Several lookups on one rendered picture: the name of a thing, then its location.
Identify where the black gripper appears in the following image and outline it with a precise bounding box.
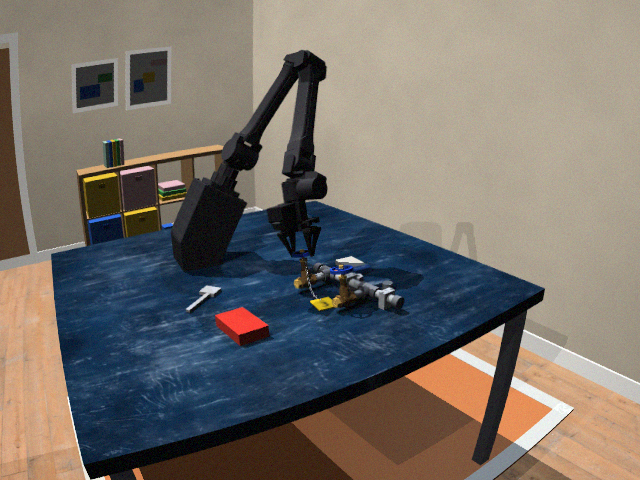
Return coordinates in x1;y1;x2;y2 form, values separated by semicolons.
277;217;321;257

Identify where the red rectangular block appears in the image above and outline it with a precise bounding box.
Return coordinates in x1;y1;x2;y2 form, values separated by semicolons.
215;307;269;346

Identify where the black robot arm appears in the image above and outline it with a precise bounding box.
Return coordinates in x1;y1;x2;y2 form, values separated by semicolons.
202;50;327;231

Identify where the yellow tag with metal chain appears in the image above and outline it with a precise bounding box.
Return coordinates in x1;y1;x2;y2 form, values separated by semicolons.
301;258;335;311

